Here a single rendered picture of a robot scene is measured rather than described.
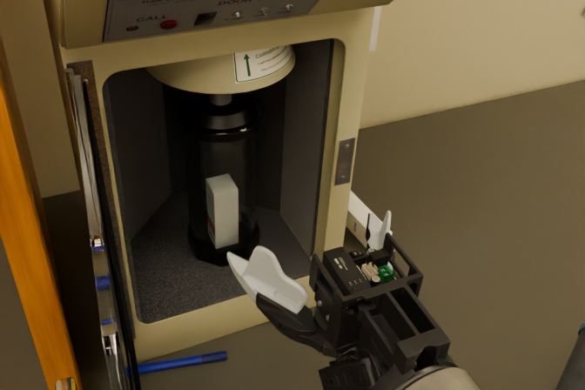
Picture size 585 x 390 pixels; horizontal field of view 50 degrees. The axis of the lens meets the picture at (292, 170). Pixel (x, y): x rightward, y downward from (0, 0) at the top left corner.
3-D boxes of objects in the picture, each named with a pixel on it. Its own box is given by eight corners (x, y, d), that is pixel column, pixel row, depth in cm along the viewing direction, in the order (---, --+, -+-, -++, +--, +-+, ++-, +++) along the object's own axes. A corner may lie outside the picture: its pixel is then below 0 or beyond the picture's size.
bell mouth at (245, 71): (126, 36, 77) (121, -8, 73) (261, 17, 83) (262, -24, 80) (165, 107, 64) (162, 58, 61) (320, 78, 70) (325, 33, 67)
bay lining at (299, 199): (99, 206, 96) (60, -18, 75) (256, 171, 106) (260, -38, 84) (137, 325, 79) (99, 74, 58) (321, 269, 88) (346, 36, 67)
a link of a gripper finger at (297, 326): (275, 268, 56) (364, 309, 53) (275, 282, 57) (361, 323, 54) (246, 303, 52) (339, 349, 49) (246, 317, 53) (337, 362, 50)
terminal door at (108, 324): (128, 353, 79) (79, 66, 55) (171, 627, 56) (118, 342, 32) (122, 354, 78) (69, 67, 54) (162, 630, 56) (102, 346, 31)
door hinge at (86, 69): (116, 344, 79) (62, 63, 56) (136, 337, 80) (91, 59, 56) (118, 353, 78) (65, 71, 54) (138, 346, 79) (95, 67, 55)
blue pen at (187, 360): (118, 373, 81) (226, 355, 84) (118, 366, 81) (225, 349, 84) (119, 378, 81) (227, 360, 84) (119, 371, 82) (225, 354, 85)
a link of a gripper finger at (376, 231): (406, 184, 60) (400, 250, 52) (397, 229, 63) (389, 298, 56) (373, 178, 60) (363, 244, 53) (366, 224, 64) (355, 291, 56)
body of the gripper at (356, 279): (387, 225, 52) (477, 335, 44) (373, 294, 57) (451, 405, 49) (305, 249, 49) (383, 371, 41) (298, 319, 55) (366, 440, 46)
